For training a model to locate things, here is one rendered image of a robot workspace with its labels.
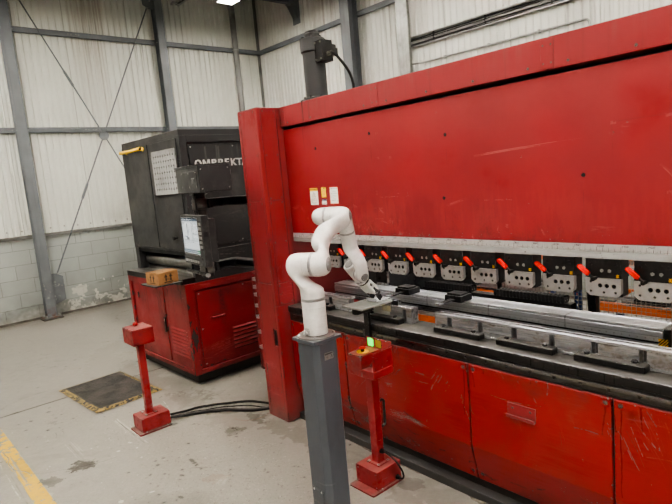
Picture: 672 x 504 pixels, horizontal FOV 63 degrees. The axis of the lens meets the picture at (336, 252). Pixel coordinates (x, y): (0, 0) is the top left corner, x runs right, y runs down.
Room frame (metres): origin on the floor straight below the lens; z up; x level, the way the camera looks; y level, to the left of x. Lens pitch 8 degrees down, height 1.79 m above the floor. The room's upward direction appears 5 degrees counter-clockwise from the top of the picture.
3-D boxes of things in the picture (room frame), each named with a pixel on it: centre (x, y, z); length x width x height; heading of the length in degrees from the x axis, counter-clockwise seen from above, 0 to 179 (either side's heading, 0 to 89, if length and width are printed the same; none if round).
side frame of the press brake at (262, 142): (4.23, 0.22, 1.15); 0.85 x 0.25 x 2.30; 130
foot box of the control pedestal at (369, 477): (2.98, -0.12, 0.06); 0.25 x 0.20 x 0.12; 131
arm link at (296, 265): (2.69, 0.16, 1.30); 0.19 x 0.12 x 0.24; 66
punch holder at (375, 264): (3.39, -0.26, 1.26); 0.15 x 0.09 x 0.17; 40
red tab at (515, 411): (2.49, -0.82, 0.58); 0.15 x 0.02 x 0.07; 40
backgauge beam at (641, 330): (3.25, -0.76, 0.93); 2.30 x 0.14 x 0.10; 40
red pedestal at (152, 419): (4.00, 1.53, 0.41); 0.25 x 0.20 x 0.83; 130
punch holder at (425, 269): (3.08, -0.52, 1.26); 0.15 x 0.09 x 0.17; 40
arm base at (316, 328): (2.68, 0.13, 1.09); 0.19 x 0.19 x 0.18
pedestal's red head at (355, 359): (3.00, -0.14, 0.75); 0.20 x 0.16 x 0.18; 41
